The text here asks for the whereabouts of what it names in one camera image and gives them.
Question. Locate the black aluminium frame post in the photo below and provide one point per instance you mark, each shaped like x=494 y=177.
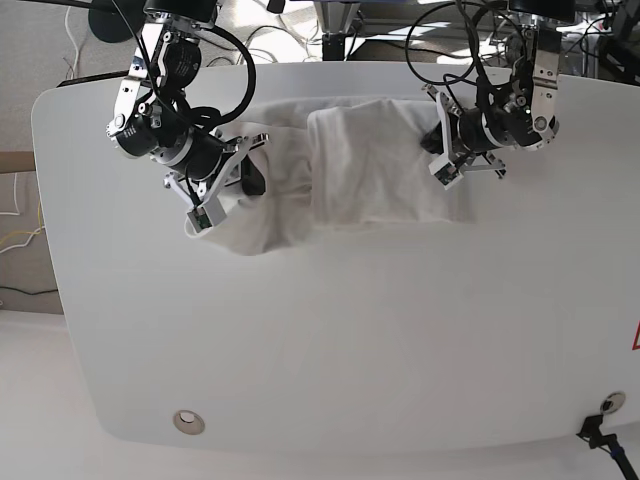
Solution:
x=335 y=19

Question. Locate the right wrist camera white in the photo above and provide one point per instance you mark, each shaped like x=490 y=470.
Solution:
x=209 y=212

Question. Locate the black clamp with cable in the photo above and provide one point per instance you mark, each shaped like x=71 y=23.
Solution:
x=591 y=433

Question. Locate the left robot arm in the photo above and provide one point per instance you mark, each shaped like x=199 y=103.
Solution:
x=519 y=113

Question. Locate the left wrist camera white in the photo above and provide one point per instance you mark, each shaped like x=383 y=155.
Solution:
x=444 y=168

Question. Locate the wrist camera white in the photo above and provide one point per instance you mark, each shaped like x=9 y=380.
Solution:
x=209 y=212
x=444 y=168

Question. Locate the black round stand base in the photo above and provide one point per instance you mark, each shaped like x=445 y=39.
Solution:
x=107 y=25

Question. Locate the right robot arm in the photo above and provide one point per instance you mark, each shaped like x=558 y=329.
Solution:
x=151 y=114

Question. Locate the white printed T-shirt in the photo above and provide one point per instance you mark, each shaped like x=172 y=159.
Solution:
x=344 y=164

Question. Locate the round metal table grommet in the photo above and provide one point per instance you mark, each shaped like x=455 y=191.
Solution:
x=188 y=422

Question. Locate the round grommet with cable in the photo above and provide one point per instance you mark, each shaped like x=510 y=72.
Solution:
x=612 y=403

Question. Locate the red white warning sticker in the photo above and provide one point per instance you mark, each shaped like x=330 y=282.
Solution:
x=636 y=339

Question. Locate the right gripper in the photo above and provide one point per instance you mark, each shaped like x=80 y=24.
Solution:
x=196 y=159

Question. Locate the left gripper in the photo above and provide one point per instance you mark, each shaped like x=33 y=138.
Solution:
x=472 y=141

